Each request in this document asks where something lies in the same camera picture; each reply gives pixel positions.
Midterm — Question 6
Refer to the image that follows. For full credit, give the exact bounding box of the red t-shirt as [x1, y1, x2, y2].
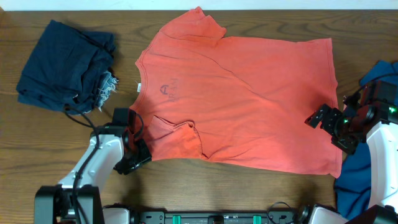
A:
[132, 8, 342, 177]

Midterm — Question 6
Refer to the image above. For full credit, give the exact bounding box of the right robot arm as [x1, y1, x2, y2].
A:
[305, 81, 397, 223]

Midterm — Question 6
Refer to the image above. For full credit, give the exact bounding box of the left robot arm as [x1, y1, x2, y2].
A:
[34, 108, 152, 223]

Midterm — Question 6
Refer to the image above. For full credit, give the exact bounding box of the blue t-shirt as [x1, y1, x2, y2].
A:
[334, 60, 397, 220]

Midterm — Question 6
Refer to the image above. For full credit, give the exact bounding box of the folded dark navy garment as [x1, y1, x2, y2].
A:
[16, 21, 118, 114]

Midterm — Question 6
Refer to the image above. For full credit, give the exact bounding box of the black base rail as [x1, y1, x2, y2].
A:
[130, 209, 308, 224]

